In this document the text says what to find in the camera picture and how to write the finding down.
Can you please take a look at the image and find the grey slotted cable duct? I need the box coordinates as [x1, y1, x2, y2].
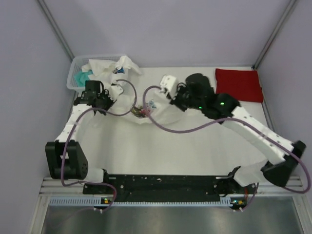
[49, 196, 244, 208]

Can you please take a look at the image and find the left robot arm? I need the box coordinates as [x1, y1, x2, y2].
[45, 80, 123, 194]

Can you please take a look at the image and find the white graphic t-shirt in basket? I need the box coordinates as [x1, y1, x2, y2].
[81, 56, 142, 83]

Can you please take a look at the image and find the teal crumpled t-shirt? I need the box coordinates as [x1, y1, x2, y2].
[74, 70, 93, 87]

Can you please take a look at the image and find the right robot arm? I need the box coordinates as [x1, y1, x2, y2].
[160, 73, 306, 193]

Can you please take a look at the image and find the aluminium frame rail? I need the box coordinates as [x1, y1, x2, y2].
[39, 176, 304, 196]

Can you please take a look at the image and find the aluminium corner post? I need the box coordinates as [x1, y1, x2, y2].
[35, 0, 74, 61]
[252, 0, 299, 70]

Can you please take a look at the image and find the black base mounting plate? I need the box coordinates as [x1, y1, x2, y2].
[82, 173, 247, 202]

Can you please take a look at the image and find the folded red t-shirt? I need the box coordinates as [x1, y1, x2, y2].
[215, 68, 264, 103]

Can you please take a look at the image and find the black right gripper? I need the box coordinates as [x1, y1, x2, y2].
[165, 85, 202, 113]

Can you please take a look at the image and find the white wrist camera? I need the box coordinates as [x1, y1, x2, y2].
[104, 82, 124, 102]
[160, 75, 179, 100]

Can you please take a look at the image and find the right aluminium corner post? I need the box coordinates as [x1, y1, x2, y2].
[252, 0, 299, 70]

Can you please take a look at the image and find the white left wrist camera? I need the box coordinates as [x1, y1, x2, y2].
[104, 82, 124, 102]

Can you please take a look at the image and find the white plastic laundry basket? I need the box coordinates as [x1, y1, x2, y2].
[66, 54, 129, 94]

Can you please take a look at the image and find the left aluminium corner post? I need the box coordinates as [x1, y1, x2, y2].
[35, 0, 74, 61]

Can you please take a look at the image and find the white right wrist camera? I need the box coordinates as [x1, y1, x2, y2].
[160, 75, 179, 100]

